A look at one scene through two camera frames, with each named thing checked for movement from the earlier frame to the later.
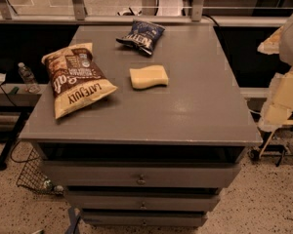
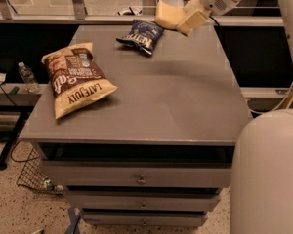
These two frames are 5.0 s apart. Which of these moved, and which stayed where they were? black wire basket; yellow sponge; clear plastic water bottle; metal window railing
Moved: yellow sponge
Stayed: black wire basket; clear plastic water bottle; metal window railing
